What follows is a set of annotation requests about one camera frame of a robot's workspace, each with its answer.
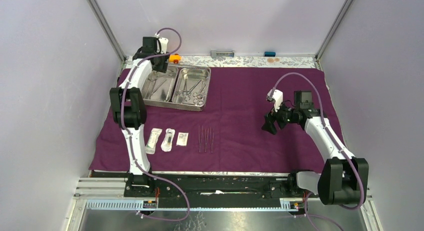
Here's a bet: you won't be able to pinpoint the slotted grey cable duct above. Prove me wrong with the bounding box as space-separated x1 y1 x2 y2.
85 198 300 213

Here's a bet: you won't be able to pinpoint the small white sterile packet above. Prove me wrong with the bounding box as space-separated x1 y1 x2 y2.
176 132 189 147

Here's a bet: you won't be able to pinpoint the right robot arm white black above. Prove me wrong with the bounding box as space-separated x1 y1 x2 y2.
262 88 369 210

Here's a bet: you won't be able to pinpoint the steel scalpel handle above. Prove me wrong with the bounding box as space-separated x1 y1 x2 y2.
204 128 210 153

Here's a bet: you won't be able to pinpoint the steel surgical forceps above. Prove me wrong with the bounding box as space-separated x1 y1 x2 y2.
177 78 201 102

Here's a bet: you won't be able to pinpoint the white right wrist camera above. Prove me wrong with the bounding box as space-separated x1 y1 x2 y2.
266 88 284 112

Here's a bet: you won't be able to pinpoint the blue plastic block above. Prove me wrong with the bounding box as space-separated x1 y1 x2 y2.
263 51 276 57

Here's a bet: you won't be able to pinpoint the perforated steel instrument tray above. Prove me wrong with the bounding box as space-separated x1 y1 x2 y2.
141 64 212 112

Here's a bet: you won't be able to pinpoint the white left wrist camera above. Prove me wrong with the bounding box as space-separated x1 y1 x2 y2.
154 33 169 54

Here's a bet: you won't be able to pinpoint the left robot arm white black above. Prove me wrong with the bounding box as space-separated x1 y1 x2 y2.
109 33 170 197

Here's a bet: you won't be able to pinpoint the steel tweezers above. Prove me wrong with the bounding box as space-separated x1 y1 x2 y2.
198 125 203 152
210 128 215 153

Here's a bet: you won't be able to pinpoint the long white sterile packet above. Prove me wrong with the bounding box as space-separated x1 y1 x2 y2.
145 128 163 155

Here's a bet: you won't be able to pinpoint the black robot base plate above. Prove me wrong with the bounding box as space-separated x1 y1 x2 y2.
123 174 308 210

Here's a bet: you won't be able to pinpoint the orange toy car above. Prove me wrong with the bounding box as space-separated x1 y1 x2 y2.
168 54 182 64

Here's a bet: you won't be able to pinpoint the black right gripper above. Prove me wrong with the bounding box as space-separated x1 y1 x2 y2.
261 98 299 135

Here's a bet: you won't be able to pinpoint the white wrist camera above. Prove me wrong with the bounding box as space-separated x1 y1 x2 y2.
154 33 169 54
266 88 284 112

